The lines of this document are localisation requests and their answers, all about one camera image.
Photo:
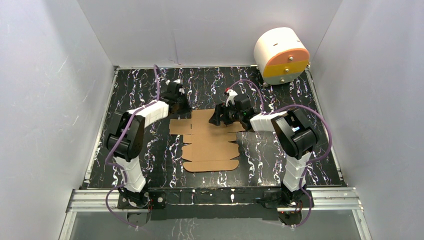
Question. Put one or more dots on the brown cardboard box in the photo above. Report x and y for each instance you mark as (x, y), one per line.
(208, 148)

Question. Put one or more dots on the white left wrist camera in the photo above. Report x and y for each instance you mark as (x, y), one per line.
(175, 87)

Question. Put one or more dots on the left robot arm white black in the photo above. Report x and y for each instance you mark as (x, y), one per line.
(126, 136)

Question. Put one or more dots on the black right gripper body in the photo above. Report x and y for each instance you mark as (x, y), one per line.
(235, 116)

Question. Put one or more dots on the white cylinder orange yellow face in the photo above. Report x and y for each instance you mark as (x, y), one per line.
(280, 56)

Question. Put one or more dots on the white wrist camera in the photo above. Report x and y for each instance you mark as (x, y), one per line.
(175, 87)
(230, 97)

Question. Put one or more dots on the aluminium front rail frame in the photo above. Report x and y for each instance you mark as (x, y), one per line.
(93, 215)

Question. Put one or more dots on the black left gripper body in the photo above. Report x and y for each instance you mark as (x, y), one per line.
(180, 106)

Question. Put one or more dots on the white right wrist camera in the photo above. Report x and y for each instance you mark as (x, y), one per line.
(230, 97)

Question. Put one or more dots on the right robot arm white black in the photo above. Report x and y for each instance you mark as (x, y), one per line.
(295, 135)

